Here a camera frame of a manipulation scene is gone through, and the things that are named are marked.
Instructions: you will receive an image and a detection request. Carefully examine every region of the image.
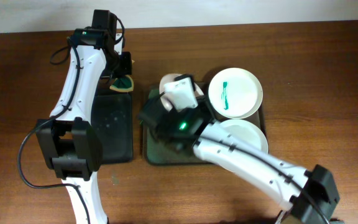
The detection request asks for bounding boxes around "green yellow sponge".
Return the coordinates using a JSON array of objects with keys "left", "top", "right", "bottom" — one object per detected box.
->
[{"left": 109, "top": 75, "right": 134, "bottom": 93}]

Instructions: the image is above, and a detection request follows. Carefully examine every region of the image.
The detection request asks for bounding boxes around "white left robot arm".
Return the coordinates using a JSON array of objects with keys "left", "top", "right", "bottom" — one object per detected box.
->
[{"left": 34, "top": 9, "right": 125, "bottom": 223}]

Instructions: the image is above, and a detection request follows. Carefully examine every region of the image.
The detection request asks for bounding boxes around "large dark serving tray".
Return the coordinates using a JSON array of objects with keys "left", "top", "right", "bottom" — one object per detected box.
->
[{"left": 140, "top": 81, "right": 267, "bottom": 166}]

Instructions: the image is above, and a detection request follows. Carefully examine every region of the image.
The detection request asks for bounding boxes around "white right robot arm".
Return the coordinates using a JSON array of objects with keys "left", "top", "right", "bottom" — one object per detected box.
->
[{"left": 138, "top": 74, "right": 340, "bottom": 223}]

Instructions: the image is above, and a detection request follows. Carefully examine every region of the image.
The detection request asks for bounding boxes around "white plate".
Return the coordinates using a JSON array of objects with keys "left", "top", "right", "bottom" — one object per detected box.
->
[
  {"left": 158, "top": 73, "right": 204, "bottom": 113},
  {"left": 218, "top": 118, "right": 269, "bottom": 172},
  {"left": 208, "top": 68, "right": 263, "bottom": 119}
]

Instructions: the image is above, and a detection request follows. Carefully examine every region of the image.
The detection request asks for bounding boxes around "small black tray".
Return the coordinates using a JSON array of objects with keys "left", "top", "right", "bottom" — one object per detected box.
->
[{"left": 91, "top": 91, "right": 133, "bottom": 165}]

